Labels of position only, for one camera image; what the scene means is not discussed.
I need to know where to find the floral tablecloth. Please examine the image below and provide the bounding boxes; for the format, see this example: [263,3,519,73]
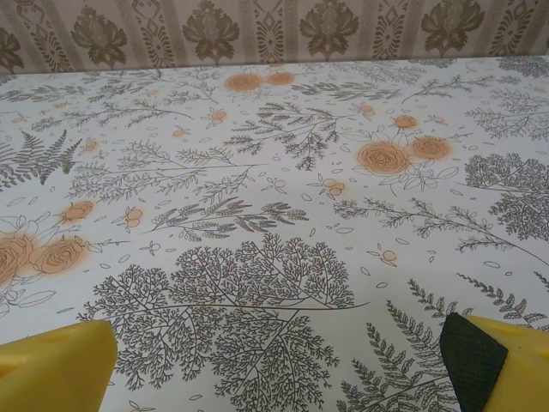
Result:
[0,55,549,412]

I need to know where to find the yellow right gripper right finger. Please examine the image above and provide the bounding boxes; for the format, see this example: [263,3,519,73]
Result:
[439,312,549,412]

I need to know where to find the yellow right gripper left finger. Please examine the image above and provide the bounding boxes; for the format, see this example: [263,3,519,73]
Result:
[0,319,119,412]

